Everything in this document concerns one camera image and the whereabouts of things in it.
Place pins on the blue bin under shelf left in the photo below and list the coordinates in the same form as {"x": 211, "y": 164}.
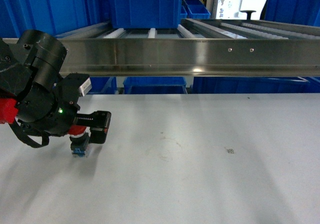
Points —
{"x": 103, "y": 85}

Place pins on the large blue bin left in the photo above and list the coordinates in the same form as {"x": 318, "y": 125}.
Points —
{"x": 50, "y": 16}

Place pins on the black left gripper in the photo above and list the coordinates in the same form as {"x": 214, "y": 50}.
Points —
{"x": 53, "y": 112}

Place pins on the blue bin under shelf middle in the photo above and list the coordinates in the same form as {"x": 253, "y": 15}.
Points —
{"x": 146, "y": 85}

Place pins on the blue bin on conveyor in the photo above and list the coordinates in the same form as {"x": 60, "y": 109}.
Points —
{"x": 145, "y": 14}

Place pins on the small blue bin background right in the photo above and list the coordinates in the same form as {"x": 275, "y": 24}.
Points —
{"x": 196, "y": 10}

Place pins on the red mushroom push button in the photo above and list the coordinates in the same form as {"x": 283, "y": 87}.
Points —
{"x": 79, "y": 137}

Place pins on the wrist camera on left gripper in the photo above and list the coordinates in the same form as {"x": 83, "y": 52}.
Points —
{"x": 85, "y": 87}

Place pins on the blue bin far right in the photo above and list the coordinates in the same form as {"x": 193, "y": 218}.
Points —
{"x": 300, "y": 12}

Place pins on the blue bin under shelf right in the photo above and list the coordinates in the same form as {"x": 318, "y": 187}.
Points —
{"x": 255, "y": 85}

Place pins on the steel roller conveyor shelf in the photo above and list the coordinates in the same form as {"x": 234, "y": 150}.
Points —
{"x": 207, "y": 48}

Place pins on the blue bin under shelf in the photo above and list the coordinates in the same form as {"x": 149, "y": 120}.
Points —
{"x": 103, "y": 85}
{"x": 146, "y": 85}
{"x": 255, "y": 85}

